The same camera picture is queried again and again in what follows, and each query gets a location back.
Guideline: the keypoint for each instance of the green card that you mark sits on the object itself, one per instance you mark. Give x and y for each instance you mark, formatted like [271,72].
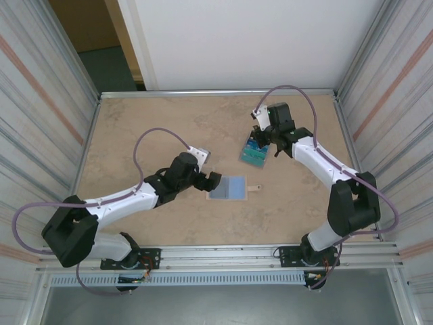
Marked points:
[252,156]

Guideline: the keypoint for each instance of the beige leather card wallet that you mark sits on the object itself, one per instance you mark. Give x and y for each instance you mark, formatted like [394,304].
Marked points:
[236,188]

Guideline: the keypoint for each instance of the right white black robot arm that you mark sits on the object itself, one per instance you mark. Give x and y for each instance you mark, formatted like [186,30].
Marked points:
[352,210]

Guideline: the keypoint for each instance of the clear plastic card tray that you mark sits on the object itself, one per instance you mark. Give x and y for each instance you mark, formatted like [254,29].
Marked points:
[252,165]

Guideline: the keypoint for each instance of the small green circuit board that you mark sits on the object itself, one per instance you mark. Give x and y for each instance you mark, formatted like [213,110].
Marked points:
[130,279]

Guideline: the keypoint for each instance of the grey metal panel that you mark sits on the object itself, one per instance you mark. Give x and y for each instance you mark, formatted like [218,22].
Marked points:
[220,304]

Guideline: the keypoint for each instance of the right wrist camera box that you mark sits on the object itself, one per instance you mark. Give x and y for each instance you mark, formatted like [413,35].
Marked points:
[262,116]

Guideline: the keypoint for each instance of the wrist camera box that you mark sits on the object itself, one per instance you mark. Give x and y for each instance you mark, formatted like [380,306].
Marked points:
[199,154]
[262,116]

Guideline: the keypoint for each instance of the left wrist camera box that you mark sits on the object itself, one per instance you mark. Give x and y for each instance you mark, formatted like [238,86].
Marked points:
[199,154]

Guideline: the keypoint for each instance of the aluminium table edge rail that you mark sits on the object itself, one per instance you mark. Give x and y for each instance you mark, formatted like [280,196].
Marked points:
[220,93]
[90,132]
[341,118]

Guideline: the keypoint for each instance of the long aluminium mounting rail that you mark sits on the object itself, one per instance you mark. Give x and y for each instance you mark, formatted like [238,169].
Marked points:
[220,257]

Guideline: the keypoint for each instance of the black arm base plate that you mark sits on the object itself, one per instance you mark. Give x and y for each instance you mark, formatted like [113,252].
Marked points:
[287,254]
[152,257]

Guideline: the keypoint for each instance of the white door frame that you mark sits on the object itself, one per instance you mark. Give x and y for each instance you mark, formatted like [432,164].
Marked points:
[138,50]

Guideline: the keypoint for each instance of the aluminium frame post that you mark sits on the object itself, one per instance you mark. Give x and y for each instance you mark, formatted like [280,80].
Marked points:
[402,301]
[35,304]

